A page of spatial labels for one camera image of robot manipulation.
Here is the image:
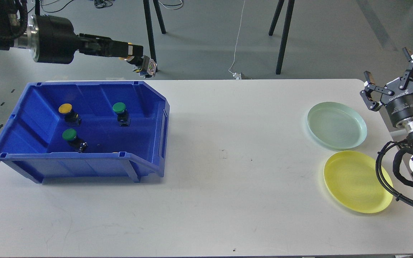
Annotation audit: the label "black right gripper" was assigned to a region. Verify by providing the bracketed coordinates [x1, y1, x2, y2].
[360, 47, 413, 128]

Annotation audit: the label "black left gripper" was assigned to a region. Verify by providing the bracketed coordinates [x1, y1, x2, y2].
[27, 15, 128, 64]

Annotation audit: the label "green push button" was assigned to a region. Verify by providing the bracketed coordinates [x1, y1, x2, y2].
[62, 128, 87, 153]
[113, 102, 131, 127]

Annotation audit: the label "yellow push button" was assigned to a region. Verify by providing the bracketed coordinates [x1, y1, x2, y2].
[58, 103, 82, 127]
[119, 42, 157, 78]

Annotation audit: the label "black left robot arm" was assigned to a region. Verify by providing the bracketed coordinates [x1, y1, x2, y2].
[0, 0, 147, 66]

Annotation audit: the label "light green plastic plate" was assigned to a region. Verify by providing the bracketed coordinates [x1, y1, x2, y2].
[305, 102, 367, 150]

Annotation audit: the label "yellow plastic plate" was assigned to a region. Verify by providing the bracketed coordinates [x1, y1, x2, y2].
[323, 150, 393, 214]

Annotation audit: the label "black tripod leg left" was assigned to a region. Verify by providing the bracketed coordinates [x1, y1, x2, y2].
[143, 0, 167, 62]

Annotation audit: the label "black tripod leg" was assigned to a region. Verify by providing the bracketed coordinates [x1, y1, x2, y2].
[268, 0, 295, 75]
[143, 0, 167, 62]

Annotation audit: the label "black tripod leg right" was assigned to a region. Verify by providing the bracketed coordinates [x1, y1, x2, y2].
[268, 0, 295, 75]

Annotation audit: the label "black cables on floor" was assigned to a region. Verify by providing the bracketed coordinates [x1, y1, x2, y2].
[31, 0, 184, 13]

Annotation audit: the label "white cable on floor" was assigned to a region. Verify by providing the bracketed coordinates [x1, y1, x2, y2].
[228, 0, 246, 80]

